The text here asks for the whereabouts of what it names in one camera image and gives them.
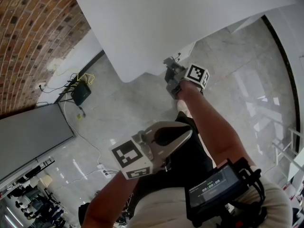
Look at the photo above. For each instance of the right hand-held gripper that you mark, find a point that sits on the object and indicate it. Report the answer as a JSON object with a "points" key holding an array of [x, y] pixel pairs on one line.
{"points": [[197, 75]]}

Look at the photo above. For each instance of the black screen device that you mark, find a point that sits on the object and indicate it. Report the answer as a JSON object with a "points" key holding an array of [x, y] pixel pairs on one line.
{"points": [[213, 189]]}

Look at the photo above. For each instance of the black storage rack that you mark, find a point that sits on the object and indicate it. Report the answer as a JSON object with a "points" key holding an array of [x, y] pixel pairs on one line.
{"points": [[40, 167]]}

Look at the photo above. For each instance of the white desk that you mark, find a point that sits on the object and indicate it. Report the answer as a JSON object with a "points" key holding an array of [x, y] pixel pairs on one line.
{"points": [[166, 20]]}

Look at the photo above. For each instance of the small yellow floor object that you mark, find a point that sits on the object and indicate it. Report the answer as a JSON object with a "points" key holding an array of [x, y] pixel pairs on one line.
{"points": [[79, 116]]}

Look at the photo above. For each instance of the white drawer unit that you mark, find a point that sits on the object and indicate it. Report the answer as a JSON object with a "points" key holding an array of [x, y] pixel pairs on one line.
{"points": [[187, 50]]}

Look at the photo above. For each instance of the grey metal cabinet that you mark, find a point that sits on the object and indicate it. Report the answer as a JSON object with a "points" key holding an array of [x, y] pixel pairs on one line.
{"points": [[31, 136]]}

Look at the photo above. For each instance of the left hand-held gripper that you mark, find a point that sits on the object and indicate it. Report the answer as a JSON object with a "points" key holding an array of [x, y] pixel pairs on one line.
{"points": [[133, 158]]}

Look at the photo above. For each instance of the white wall outlet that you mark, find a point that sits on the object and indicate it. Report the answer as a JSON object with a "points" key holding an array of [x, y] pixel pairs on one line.
{"points": [[42, 85]]}

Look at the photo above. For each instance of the person's right forearm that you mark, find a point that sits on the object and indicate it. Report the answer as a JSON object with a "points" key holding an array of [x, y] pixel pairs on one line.
{"points": [[211, 127]]}

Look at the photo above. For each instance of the person's left forearm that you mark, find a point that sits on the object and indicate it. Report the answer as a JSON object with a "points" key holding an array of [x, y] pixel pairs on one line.
{"points": [[111, 203]]}

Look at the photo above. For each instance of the black router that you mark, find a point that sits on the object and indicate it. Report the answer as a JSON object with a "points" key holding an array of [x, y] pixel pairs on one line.
{"points": [[81, 93]]}

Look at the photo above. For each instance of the beige bucket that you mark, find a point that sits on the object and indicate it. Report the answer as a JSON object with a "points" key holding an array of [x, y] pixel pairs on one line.
{"points": [[46, 180]]}

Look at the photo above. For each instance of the person's black trousers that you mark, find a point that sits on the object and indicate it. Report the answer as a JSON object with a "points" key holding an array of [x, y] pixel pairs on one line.
{"points": [[190, 160]]}

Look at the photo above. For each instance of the white power strip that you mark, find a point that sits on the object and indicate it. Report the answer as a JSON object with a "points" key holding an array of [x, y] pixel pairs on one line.
{"points": [[104, 171]]}

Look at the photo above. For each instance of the person's beige shirt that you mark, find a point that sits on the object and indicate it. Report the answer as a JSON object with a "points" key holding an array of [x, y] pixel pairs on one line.
{"points": [[161, 210]]}

